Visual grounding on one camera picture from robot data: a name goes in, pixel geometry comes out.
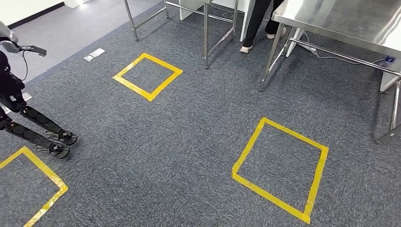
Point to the steel table frame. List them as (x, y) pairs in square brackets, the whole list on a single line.
[(205, 37)]

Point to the black silver humanoid robot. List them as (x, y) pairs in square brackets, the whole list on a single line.
[(37, 119)]

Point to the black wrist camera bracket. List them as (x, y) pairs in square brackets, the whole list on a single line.
[(34, 50)]

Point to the small blue plug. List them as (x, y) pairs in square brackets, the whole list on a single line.
[(390, 59)]

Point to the silver humanoid robot arm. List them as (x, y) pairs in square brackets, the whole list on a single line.
[(6, 31)]

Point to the silver floor outlet plate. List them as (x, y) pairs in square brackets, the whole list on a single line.
[(94, 55), (26, 97), (4, 110)]

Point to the person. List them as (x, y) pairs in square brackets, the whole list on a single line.
[(257, 18)]

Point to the white power strip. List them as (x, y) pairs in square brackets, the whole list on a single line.
[(307, 47)]

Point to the yellow floor tape square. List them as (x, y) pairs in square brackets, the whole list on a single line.
[(45, 169), (163, 62), (295, 134)]

